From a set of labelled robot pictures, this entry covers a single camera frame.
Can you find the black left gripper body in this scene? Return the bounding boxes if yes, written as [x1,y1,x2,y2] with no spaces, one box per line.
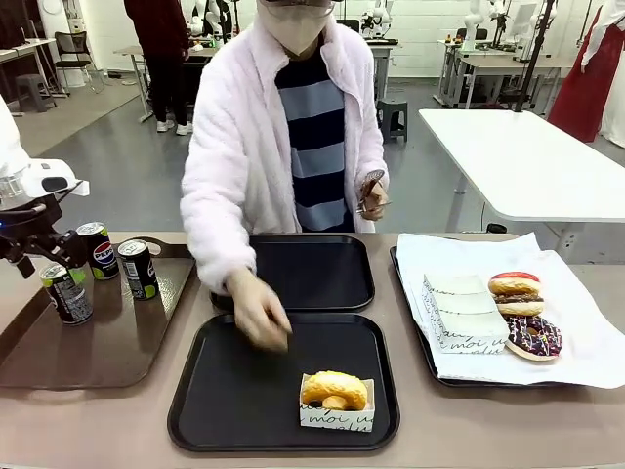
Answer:
[0,193,67,264]

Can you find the black green Pepsi can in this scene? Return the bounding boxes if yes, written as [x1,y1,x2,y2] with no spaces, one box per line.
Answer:
[116,238,160,302]
[39,263,94,327]
[76,222,121,282]

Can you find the person's left forearm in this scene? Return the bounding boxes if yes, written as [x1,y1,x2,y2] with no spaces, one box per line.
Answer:
[349,141,391,235]

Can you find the person's right forearm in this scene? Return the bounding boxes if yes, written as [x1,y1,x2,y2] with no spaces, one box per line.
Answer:
[179,185,260,294]

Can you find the person's right hand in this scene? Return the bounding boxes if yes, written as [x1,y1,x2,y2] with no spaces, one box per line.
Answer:
[227,267,295,354]

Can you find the person's left hand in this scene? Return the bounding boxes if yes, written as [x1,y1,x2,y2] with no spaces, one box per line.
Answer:
[359,178,391,221]

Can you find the grey plastic stool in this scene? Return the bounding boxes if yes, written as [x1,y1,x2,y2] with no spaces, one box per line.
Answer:
[376,97,409,144]
[13,72,59,114]

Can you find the beige lab table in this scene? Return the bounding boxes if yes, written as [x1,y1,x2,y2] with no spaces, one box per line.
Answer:
[363,41,399,99]
[0,37,58,99]
[441,38,577,111]
[111,45,157,123]

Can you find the black office chair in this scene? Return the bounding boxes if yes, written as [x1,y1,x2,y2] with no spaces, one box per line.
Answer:
[53,30,106,95]

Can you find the black plastic tray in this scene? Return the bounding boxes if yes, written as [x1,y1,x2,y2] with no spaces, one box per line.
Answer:
[167,312,401,453]
[209,234,376,314]
[389,245,587,390]

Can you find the standing person in dark clothes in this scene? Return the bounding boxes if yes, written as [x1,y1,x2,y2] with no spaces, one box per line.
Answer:
[123,0,195,137]

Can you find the person in pale fleece jacket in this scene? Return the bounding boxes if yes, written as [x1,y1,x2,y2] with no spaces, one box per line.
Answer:
[192,0,390,235]

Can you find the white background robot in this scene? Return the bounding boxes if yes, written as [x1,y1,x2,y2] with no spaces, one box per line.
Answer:
[461,0,514,53]
[183,0,240,38]
[360,0,396,40]

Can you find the yellow glazed donut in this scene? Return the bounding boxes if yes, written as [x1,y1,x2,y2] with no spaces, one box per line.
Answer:
[301,369,370,410]

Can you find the beige face mask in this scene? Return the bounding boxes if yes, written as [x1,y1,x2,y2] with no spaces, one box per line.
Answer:
[256,2,329,58]

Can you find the dark-framed glasses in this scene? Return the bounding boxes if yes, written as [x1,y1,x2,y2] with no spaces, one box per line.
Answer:
[258,0,338,14]

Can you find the red glazed donut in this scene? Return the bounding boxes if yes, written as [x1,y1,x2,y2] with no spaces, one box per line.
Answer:
[487,271,542,297]

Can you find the chocolate glazed donut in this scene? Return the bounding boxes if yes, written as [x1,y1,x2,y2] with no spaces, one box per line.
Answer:
[492,290,546,318]

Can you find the large white table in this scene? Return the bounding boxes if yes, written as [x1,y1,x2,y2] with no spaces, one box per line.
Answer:
[418,107,625,253]

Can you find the chocolate sprinkle donut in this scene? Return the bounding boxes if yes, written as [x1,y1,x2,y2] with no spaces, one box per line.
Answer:
[504,315,564,362]

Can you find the black tripod pole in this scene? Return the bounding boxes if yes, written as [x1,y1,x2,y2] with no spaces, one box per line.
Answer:
[512,0,561,114]

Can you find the white paper sheet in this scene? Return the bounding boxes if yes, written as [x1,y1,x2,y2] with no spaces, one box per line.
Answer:
[396,233,625,391]

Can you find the brown plastic tray with handles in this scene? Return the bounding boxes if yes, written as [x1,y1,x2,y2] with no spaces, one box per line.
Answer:
[0,232,197,392]

